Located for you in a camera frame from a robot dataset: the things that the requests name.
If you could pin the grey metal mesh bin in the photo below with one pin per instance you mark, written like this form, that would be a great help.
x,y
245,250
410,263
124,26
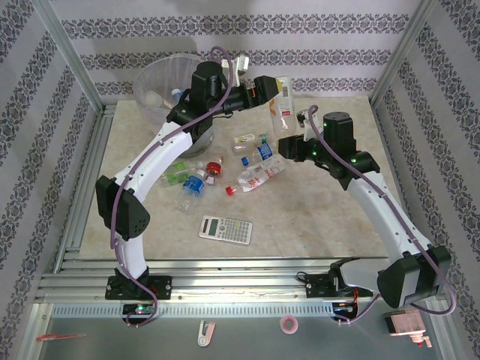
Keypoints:
x,y
204,142

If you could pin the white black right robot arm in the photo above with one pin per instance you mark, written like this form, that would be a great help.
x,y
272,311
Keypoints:
x,y
382,213

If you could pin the aluminium side rail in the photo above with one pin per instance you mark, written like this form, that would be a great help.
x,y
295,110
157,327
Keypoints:
x,y
80,210
385,127

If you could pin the blue label white cap bottle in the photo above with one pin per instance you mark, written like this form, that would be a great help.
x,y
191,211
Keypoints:
x,y
193,184

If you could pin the aluminium corner post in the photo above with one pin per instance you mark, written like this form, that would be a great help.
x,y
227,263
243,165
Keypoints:
x,y
74,60
408,37

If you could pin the red pen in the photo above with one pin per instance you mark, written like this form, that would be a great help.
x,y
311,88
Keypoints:
x,y
56,336

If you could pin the white label orange mark bottle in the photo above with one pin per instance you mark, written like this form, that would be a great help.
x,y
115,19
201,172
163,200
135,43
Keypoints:
x,y
285,112

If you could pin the small black controller board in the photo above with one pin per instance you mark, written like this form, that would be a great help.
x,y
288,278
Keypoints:
x,y
138,309
343,307

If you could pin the white red print label bottle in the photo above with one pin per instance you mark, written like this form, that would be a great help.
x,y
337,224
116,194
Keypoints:
x,y
258,176

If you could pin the white pink cutter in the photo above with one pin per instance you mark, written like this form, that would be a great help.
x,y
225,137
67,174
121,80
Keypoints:
x,y
202,339

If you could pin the small purple cap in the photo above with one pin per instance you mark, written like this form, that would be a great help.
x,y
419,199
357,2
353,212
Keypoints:
x,y
210,181

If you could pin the aluminium frame cross rail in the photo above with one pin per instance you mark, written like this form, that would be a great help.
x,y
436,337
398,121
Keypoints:
x,y
243,279

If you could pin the white scientific calculator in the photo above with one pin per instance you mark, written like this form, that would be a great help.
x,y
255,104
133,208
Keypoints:
x,y
225,229

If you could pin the pink tape roll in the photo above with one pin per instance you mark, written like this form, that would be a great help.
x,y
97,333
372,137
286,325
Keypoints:
x,y
283,324

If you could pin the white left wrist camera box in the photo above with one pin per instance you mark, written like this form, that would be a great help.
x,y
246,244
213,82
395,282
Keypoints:
x,y
243,62

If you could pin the orange green label bottle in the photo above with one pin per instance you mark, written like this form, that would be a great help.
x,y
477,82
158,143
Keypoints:
x,y
245,140

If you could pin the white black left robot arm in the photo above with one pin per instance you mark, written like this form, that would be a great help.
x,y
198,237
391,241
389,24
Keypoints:
x,y
161,157

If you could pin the clear round bottle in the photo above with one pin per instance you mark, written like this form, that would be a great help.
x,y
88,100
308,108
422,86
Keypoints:
x,y
218,153

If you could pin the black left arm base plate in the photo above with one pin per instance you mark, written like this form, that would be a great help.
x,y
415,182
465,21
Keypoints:
x,y
161,287

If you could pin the clear plastic bin liner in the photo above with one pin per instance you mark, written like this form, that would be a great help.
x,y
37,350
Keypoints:
x,y
148,80

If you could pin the pink block device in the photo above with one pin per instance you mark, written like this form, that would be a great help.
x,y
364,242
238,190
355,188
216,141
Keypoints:
x,y
405,326

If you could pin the green label clear bottle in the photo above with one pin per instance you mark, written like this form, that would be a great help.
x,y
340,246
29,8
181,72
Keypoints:
x,y
173,180

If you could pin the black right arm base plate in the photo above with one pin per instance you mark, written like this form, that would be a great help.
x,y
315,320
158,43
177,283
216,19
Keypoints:
x,y
318,288

